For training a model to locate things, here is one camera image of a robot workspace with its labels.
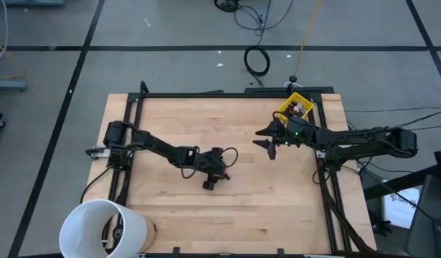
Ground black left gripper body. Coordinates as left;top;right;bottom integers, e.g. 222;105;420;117
196;145;231;191

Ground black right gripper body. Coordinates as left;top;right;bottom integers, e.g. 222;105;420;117
268;116;316;161

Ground yellow plastic basket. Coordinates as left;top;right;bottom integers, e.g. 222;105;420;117
277;92;314;125

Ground black beam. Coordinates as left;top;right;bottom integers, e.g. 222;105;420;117
363;163;440;201

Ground black glove-like object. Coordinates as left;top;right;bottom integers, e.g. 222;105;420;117
371;214;394;237

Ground white printed box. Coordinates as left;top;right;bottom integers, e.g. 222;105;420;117
381;187;421;230

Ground grey floor bar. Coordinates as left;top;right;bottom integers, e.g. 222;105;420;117
0;79;29;92
3;0;67;7

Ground black aluminium table frame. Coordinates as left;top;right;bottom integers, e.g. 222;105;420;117
107;80;354;258

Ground coiled black cable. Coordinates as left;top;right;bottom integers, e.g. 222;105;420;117
242;45;271;89

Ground yellow cable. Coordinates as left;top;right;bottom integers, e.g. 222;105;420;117
293;0;323;78

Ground black cable bundle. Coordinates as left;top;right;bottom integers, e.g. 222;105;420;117
315;168;375;254

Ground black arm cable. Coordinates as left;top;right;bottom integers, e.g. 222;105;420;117
79;165;113;205

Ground tangled black cables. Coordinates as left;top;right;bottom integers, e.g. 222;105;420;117
213;0;295;37

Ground orange cable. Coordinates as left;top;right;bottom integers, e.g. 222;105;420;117
0;35;27;82

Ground white cable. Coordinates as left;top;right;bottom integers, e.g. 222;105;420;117
0;0;9;70

